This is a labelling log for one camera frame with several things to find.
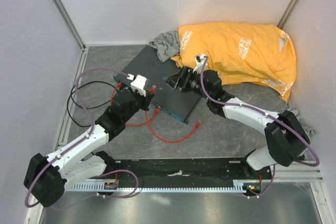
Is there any yellow printed fabric bag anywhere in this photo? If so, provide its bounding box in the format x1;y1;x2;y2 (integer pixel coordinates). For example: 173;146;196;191
172;22;297;102

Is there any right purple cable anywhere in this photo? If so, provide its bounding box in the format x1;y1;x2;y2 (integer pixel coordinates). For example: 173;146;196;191
199;55;320;201

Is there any grey cloth at back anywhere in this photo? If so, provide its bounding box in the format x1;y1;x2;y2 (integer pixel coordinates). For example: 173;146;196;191
148;30;180;62

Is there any black ethernet cable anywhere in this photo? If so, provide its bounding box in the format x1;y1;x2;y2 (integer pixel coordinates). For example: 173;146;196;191
66;81;121;128

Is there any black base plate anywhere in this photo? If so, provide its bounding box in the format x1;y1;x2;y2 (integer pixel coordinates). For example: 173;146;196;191
106;158;271;188

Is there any grey cloth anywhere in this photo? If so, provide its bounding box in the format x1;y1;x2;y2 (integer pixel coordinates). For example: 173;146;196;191
287;102;318;143
148;30;180;62

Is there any aluminium frame rail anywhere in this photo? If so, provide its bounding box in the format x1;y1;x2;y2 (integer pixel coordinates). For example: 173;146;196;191
26;45;89;224

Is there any dark grey network switch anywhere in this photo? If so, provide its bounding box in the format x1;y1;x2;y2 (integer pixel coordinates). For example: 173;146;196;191
122;46;201;124

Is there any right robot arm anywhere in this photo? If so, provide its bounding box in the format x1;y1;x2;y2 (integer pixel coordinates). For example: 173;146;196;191
164;67;310;179

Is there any purple cable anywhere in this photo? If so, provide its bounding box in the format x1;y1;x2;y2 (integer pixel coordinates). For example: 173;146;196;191
199;55;320;201
25;67;132;208

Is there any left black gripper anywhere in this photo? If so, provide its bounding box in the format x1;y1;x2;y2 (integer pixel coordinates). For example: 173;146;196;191
122;86;154;122

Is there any grey cloth at right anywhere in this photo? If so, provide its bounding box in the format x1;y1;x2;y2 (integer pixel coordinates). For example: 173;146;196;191
287;102;318;143

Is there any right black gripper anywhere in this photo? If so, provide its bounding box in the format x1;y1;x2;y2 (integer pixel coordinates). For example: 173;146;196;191
163;65;211;100

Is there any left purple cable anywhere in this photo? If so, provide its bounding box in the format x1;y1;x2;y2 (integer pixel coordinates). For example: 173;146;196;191
25;67;132;208

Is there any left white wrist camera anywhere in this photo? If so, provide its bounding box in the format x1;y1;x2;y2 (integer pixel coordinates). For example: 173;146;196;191
127;74;149;97

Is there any slotted cable duct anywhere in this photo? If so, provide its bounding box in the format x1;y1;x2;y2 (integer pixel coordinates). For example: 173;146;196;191
66;180;261;194

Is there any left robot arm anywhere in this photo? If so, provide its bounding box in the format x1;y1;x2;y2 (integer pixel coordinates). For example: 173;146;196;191
24;88;155;208

